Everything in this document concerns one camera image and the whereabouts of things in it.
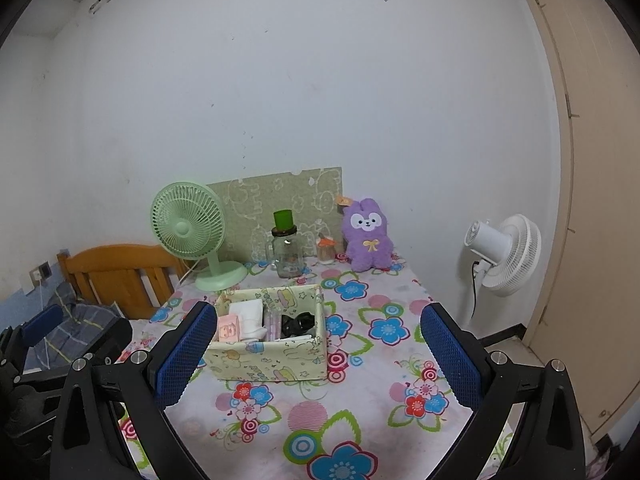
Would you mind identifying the white standing fan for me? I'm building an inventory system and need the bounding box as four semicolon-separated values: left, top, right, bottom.
462;214;542;331

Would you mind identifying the green desk fan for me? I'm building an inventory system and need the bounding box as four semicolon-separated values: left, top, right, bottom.
151;180;248;292

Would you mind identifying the yellow printed fabric storage box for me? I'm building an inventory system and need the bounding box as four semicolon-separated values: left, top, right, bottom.
202;284;328;383

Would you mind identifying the clear plastic packet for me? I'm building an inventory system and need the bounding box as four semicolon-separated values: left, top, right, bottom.
264;307;283;342

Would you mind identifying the purple plush rabbit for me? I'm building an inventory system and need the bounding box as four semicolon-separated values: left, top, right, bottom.
336;196;396;273

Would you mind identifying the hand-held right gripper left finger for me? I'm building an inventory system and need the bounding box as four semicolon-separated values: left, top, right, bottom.
50;301;219;480

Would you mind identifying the glass jar with green lid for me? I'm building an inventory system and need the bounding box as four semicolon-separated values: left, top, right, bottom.
265;209;305;279

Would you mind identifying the white cloth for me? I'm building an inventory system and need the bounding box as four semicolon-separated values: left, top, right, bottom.
227;299;268;342

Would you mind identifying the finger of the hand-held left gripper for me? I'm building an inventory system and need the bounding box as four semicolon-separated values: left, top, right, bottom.
20;305;65;346
80;317;133;363

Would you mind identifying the beige door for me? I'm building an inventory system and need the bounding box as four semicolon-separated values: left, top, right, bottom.
510;0;640;436

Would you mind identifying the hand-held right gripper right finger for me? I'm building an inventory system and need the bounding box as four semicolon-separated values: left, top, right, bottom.
420;302;585;480

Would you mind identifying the grey plaid pillow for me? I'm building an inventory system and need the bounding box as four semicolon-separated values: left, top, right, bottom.
25;280;126;366

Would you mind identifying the black drawstring pouch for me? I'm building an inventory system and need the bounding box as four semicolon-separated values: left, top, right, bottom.
279;311;317;339

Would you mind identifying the green printed cardboard panel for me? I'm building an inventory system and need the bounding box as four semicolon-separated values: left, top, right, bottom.
207;166;343;263

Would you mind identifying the pink packet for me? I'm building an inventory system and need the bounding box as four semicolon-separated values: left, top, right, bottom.
216;314;244;343

